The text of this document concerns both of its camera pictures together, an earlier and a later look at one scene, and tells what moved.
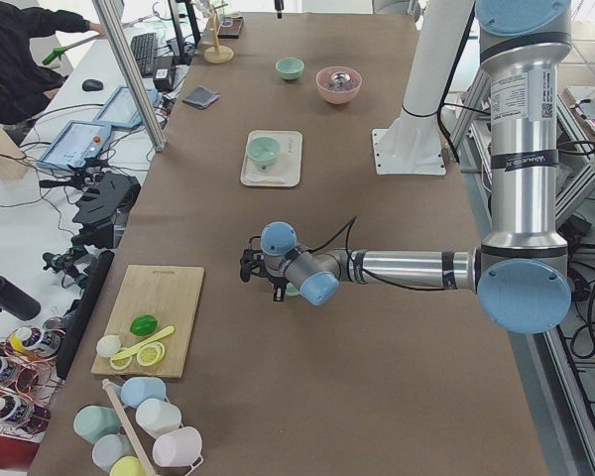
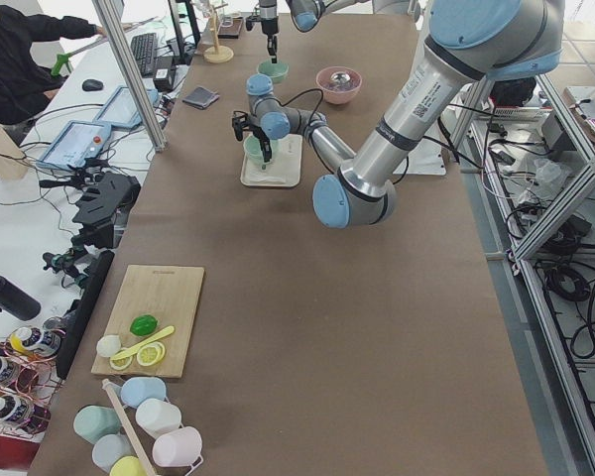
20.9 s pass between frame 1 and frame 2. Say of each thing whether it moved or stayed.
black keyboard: stayed
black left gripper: moved
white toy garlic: stayed
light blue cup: stayed
